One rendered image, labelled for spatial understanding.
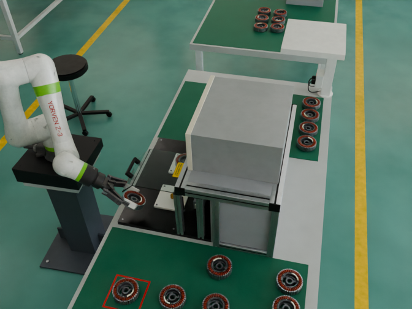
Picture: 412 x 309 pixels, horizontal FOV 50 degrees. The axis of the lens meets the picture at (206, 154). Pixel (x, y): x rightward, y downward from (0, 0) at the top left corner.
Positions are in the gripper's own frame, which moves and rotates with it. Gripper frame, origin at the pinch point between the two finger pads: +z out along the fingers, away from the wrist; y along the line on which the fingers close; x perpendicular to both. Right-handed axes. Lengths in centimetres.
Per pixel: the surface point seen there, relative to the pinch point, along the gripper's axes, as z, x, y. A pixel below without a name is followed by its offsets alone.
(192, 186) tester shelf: 13.0, 30.4, 18.8
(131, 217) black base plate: 5.3, -12.2, -2.3
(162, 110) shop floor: 27, -34, -202
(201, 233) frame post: 33.2, 6.7, 12.2
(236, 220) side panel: 37, 27, 21
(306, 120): 78, 60, -67
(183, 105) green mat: 16, 20, -91
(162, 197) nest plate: 15.5, -0.4, -12.3
